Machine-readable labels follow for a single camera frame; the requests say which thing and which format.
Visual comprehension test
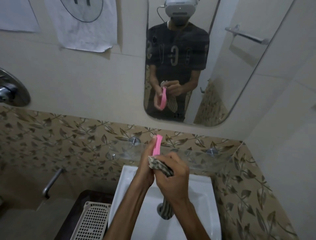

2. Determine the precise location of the person's right forearm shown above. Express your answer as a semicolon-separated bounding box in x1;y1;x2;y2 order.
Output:
170;199;212;240

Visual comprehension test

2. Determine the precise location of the clear glass shelf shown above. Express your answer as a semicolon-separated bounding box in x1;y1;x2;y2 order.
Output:
109;142;234;177

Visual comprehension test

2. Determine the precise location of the person's left hand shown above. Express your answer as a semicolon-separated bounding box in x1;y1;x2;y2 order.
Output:
133;137;158;189

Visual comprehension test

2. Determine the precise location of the chrome shower valve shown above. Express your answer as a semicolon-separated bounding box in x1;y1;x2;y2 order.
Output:
0;67;31;107

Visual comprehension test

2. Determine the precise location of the white paper with circle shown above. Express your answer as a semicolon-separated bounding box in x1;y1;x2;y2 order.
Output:
45;0;119;53

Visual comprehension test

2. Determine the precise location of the white plastic basket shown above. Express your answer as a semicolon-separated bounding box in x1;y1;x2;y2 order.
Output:
70;201;112;240

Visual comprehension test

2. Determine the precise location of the person's left forearm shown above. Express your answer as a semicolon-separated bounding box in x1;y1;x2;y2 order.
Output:
102;182;155;240

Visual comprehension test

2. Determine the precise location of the striped grey cloth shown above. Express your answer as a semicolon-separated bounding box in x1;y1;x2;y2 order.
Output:
148;155;176;220

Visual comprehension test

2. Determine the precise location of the pink plastic comb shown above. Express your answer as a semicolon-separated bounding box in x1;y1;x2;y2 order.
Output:
152;135;163;157

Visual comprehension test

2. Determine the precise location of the chrome tap handle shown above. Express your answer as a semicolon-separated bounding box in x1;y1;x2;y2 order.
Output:
42;168;66;200

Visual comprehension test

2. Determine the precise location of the plain white paper sheet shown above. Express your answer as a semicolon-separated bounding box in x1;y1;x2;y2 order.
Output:
0;0;40;33

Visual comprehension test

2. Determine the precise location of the white ceramic sink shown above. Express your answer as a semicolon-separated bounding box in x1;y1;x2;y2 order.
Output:
108;165;222;240

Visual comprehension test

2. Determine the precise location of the person's right hand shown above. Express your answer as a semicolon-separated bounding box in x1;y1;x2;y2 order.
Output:
154;152;191;206

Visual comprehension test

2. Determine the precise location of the wall mirror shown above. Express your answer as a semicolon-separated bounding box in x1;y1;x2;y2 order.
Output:
143;0;296;128

